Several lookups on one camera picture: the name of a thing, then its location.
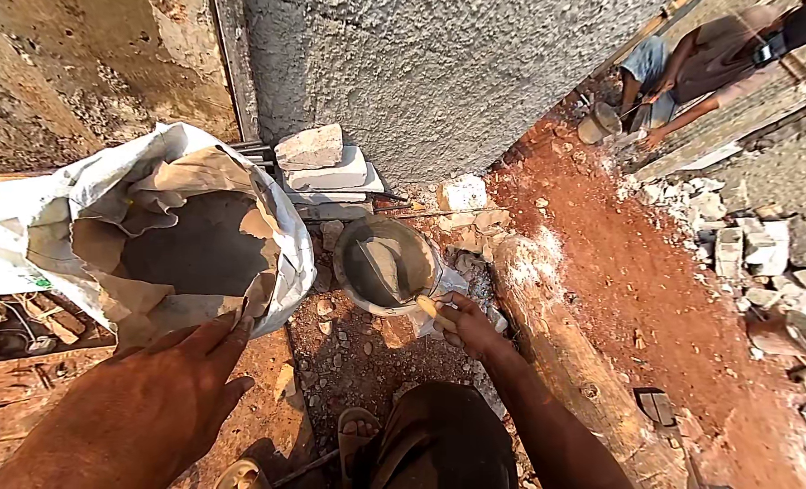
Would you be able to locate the thin white slab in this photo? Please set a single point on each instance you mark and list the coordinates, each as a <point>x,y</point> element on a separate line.
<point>325,197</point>

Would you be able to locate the person's right hand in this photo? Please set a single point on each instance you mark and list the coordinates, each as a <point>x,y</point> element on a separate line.
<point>474,329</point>

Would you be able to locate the long weathered wooden beam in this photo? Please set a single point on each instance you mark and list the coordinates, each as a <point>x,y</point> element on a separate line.
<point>708,146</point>

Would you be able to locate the white chunky stone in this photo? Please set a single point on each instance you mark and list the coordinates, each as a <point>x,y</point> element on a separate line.
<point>462,193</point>

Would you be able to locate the person's right fingers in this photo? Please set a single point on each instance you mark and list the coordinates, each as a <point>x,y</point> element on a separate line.
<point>449,316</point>

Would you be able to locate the person's left middle finger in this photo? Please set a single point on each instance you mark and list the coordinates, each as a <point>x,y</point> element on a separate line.
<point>209,333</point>

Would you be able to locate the wet grey mortar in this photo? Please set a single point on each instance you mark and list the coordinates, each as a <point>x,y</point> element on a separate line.
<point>388,255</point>

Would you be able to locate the white woven sack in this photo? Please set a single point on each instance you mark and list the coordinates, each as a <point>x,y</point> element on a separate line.
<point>291,251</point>

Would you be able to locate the person's left fingers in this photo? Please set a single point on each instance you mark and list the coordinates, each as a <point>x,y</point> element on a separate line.
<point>162,341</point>

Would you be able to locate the tipped mortar-stained bucket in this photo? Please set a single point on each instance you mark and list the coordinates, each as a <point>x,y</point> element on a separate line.
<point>776,336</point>

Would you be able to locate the reddish brown wooden board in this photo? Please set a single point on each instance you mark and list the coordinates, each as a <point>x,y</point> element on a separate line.
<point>267,401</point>

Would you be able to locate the white flat slab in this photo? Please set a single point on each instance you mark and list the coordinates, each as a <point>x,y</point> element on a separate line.
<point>374,182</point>

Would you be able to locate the grey vertical wooden post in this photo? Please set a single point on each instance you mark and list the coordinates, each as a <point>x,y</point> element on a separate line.
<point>240,75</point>

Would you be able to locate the brown paper bag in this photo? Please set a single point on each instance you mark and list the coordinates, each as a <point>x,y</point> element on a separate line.
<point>192,176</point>

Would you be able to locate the grey wooden plank piece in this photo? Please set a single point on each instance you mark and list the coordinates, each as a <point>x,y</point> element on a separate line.
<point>335,211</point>

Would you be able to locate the white smooth block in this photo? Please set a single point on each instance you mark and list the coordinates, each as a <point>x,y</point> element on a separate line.
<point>328,175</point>

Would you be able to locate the person's left forearm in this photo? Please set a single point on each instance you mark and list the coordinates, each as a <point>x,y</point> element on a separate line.
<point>43,458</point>

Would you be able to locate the person's legs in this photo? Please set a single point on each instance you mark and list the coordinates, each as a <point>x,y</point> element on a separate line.
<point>444,441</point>

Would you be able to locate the thin grey stick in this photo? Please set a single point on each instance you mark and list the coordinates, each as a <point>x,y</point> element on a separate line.
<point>308,468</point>

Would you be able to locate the small grey bucket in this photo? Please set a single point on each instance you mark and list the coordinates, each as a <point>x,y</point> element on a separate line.
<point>596,124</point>

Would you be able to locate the person's left index finger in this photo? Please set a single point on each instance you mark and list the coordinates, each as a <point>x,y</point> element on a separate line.
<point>233,341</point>

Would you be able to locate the grey round bucket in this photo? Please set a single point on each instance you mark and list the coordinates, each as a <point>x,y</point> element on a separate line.
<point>348,282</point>

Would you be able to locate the person's left hand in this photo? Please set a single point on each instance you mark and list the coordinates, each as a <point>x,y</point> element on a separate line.
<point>152,394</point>

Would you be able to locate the large wooden log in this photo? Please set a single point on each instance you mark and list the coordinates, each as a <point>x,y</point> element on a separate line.
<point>573,360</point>

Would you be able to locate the pinkish white rough block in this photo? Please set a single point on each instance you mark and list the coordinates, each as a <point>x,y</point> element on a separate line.
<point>308,148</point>

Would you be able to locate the person's left thumb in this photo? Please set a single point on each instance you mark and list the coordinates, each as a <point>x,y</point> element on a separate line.
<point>233,401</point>

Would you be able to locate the pile of wood scraps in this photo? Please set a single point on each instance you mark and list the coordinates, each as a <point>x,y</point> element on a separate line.
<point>53,316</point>

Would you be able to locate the dark metal pipes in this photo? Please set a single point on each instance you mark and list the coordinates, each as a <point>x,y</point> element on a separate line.
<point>257,157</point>

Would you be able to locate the thin rusty rod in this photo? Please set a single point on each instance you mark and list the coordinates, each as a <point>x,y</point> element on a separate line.
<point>444,212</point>

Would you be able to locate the pile of rubble blocks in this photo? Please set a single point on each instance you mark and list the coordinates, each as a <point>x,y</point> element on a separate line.
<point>770,248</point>

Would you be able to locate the grey cement powder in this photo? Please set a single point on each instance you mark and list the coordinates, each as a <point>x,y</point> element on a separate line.
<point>196,251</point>

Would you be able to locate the clear plastic bag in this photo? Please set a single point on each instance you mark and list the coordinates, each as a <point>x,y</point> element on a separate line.
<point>452,280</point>

